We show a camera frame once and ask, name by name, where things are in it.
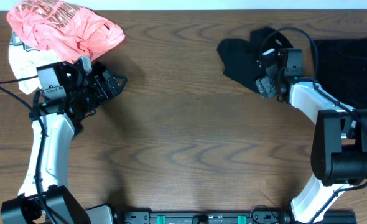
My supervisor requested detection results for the black t-shirt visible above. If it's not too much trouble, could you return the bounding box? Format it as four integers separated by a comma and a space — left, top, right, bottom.
216, 27, 293, 93

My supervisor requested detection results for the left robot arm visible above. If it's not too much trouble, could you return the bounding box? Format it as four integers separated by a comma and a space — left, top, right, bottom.
1, 57, 128, 223

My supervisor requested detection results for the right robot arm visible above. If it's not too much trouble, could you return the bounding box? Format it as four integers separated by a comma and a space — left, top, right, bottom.
255, 48, 367, 223

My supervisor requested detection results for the black fabric storage container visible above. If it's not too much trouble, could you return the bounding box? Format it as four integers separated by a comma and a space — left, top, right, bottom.
314, 38, 367, 109

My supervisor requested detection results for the coral pink printed shirt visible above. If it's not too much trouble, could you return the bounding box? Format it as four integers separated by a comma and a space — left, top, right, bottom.
6, 0, 126, 63

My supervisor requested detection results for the white printed shirt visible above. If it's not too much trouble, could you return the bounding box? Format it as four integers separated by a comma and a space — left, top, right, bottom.
8, 32, 61, 79

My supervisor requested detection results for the right black cable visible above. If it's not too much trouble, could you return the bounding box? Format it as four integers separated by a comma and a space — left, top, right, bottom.
258, 26, 367, 224

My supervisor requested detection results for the black cable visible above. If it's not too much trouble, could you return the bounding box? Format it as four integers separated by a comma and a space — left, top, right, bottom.
258, 26, 367, 224
0, 74, 69, 224

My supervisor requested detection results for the left black cable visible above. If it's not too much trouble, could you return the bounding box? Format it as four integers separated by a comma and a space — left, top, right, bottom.
0, 74, 69, 224

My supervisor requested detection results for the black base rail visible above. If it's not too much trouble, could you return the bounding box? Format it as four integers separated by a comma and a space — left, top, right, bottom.
85, 203, 358, 224

